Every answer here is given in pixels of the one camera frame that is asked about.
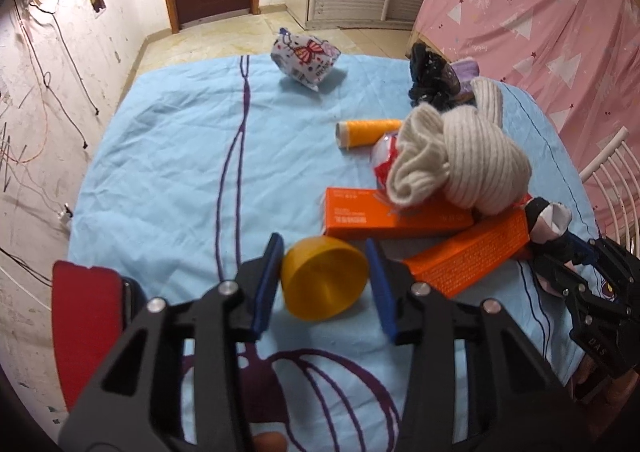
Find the pink tree print curtain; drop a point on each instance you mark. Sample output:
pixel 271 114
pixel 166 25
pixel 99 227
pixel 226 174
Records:
pixel 578 59

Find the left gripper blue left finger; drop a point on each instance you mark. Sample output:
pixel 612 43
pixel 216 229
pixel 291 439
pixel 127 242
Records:
pixel 267 284

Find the person right hand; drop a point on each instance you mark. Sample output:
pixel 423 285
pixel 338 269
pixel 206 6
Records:
pixel 601 397

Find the red black case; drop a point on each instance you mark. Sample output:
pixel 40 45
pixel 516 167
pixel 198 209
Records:
pixel 88 316

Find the long orange printed box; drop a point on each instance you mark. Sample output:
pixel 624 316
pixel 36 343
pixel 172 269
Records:
pixel 460 262

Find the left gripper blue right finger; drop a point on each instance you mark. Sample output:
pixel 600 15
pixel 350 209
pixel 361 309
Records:
pixel 385 298

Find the black pink white cloth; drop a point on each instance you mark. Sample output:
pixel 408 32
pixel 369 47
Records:
pixel 549 228

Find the white metal chair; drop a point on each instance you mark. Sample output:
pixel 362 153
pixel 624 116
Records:
pixel 612 182

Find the cream knitted sweater bundle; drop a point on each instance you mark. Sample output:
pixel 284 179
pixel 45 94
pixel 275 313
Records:
pixel 463 153

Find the person left hand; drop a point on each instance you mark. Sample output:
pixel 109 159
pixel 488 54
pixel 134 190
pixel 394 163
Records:
pixel 270 442

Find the purple fuzzy sock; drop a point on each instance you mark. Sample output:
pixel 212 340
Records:
pixel 465 70

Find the orange thread spool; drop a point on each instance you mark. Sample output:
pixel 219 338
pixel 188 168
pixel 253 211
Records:
pixel 355 133

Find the light blue bed sheet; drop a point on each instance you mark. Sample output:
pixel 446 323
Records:
pixel 204 161

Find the white patterned snack bag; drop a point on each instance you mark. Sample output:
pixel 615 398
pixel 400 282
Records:
pixel 305 58

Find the orange box with white label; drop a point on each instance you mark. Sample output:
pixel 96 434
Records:
pixel 357 214

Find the red white plastic wrapper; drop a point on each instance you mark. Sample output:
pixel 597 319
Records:
pixel 383 155

